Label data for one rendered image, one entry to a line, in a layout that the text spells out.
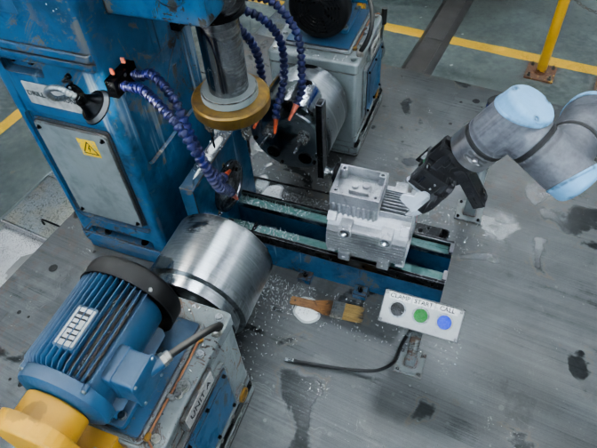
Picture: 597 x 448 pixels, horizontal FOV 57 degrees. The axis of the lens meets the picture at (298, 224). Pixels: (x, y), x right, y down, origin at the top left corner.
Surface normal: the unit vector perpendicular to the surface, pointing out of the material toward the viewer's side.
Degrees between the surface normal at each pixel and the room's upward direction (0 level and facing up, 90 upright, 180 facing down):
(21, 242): 0
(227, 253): 28
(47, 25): 90
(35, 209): 0
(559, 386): 0
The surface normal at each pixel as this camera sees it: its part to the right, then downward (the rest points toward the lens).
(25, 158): -0.05, -0.64
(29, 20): -0.35, 0.73
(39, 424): 0.39, -0.45
